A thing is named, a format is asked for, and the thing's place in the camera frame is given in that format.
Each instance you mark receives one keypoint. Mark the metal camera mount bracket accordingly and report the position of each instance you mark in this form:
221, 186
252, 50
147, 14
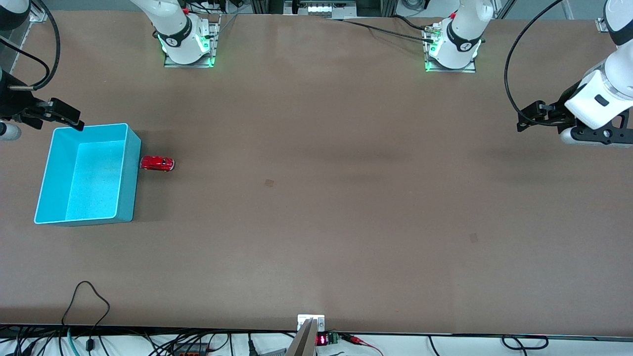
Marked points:
306, 341

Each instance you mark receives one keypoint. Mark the lit control unit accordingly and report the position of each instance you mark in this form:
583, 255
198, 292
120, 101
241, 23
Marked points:
321, 9

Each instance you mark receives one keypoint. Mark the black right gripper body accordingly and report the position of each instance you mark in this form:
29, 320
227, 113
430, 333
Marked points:
11, 101

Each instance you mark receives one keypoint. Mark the white corner bracket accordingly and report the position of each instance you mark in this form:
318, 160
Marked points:
37, 17

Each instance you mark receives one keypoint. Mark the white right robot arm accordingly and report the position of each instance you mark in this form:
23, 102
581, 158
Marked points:
173, 24

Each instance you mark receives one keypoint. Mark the aluminium frame profile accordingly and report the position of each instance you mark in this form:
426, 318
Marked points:
602, 25

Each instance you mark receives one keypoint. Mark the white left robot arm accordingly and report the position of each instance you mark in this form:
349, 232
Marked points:
462, 29

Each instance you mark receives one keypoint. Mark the small red digit display module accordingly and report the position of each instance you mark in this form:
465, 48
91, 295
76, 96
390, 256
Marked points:
322, 339

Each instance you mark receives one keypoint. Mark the black power strip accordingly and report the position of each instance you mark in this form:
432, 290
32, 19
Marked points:
190, 350

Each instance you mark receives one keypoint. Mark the red beetle toy car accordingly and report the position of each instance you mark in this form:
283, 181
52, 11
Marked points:
157, 163

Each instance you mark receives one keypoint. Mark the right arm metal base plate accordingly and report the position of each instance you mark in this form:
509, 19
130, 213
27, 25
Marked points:
216, 39

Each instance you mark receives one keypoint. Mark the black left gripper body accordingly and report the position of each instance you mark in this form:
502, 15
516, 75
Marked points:
562, 106

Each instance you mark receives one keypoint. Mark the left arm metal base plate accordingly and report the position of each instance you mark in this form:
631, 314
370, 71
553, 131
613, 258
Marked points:
430, 68

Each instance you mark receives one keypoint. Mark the turquoise blue plastic box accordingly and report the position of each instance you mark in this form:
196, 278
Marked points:
94, 178

